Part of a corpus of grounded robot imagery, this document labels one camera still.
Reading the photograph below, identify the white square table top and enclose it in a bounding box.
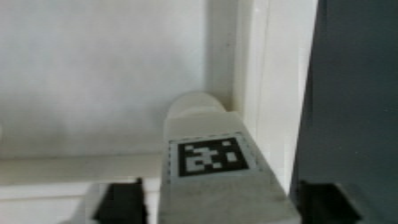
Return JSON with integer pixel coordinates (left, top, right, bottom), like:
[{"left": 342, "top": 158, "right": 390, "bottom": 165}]
[{"left": 0, "top": 0, "right": 255, "bottom": 185}]

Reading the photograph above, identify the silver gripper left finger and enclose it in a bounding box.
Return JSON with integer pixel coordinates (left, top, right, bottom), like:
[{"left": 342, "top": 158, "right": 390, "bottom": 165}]
[{"left": 92, "top": 179, "right": 147, "bottom": 224}]

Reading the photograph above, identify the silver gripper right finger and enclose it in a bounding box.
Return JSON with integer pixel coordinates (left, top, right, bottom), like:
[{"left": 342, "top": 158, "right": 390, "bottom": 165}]
[{"left": 296, "top": 181, "right": 362, "bottom": 224}]

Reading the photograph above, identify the white L-shaped obstacle fence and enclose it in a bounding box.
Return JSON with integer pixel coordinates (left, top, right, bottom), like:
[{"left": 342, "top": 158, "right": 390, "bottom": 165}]
[{"left": 0, "top": 0, "right": 319, "bottom": 224}]

